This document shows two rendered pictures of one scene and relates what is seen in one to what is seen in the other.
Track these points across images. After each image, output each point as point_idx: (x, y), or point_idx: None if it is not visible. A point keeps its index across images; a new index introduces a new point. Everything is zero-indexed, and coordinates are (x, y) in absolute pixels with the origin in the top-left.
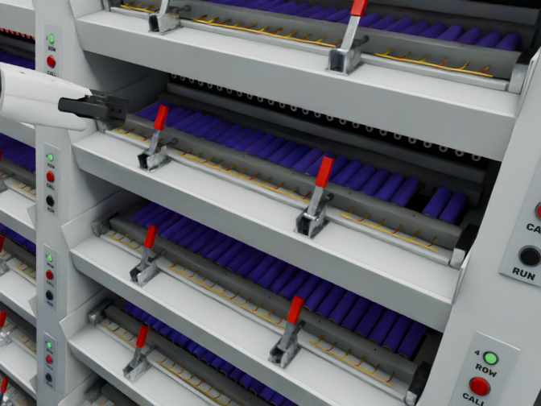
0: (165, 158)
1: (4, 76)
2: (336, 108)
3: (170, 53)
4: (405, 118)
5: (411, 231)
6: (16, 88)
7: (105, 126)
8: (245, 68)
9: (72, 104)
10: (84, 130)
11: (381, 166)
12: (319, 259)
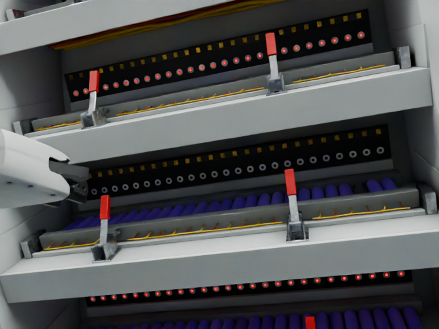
0: (116, 247)
1: (1, 131)
2: (286, 120)
3: (110, 138)
4: (347, 103)
5: (377, 207)
6: (14, 142)
7: (32, 250)
8: (193, 120)
9: (57, 166)
10: (10, 259)
11: (312, 187)
12: (323, 256)
